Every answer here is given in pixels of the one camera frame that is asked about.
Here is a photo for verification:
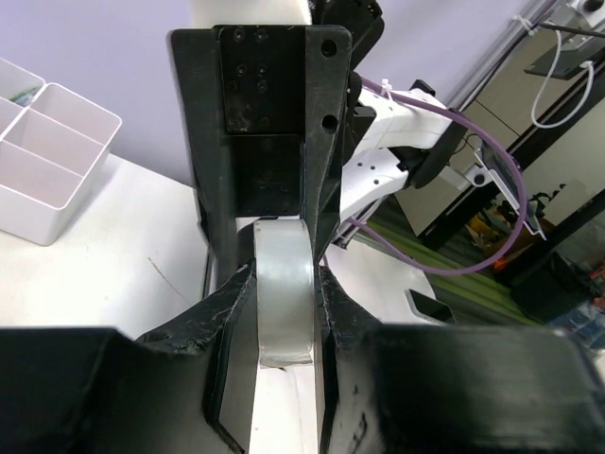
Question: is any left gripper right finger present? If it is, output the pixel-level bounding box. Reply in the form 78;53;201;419
316;266;604;453

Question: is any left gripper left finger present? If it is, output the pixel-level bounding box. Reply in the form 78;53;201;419
1;264;258;453

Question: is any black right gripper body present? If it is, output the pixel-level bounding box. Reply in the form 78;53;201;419
168;25;352;227

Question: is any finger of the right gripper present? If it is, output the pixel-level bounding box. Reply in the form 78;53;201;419
197;183;238;288
302;142;342;263

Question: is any clear tape roll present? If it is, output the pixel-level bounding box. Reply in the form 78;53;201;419
253;219;315;368

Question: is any green pen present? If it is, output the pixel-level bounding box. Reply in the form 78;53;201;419
9;87;41;107

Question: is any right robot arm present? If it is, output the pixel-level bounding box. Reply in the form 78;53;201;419
167;1;460;284

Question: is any white compartment organizer tray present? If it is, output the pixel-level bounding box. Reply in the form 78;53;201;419
1;61;122;246

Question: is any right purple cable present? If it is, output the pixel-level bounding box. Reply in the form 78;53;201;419
347;75;528;277

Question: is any background white cable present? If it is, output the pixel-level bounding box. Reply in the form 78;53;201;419
514;13;596;128

